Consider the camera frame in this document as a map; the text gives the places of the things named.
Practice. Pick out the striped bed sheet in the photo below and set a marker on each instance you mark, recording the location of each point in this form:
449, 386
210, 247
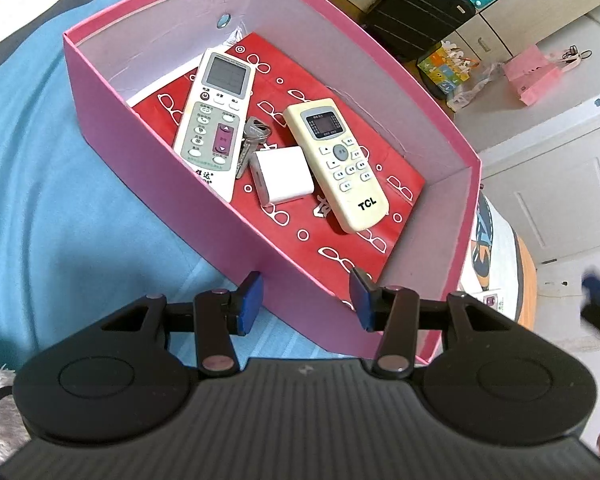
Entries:
96, 210

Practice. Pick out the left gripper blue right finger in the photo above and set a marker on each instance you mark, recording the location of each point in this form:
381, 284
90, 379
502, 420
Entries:
392, 311

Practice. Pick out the colourful gift bag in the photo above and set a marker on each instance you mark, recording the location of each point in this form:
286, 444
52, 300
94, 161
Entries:
447, 66

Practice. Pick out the red printed paper bag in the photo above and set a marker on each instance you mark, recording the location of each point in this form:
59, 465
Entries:
306, 230

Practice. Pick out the silver key bunch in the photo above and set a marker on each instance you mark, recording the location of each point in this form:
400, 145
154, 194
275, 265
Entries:
256, 133

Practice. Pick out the black suitcase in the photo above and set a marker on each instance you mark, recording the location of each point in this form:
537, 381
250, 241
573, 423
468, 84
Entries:
408, 29

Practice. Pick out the white fluffy blanket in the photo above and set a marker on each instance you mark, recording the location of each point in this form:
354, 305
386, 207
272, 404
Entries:
13, 434

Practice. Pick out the white Qunda remote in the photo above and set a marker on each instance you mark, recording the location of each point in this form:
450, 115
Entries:
493, 299
210, 133

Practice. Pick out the white door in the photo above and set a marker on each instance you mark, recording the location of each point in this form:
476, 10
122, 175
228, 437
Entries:
544, 179

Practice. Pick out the white plastic bag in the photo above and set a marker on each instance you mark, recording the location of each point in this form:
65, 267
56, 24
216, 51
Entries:
468, 90

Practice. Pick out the small white charger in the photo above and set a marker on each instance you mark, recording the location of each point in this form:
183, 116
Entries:
280, 175

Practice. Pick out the cream TCL remote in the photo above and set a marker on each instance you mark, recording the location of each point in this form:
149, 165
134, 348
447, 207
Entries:
338, 164

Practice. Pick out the pink hanging bag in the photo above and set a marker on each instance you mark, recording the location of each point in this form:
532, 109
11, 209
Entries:
532, 75

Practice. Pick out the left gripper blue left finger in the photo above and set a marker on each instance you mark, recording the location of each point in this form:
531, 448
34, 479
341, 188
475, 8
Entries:
221, 313

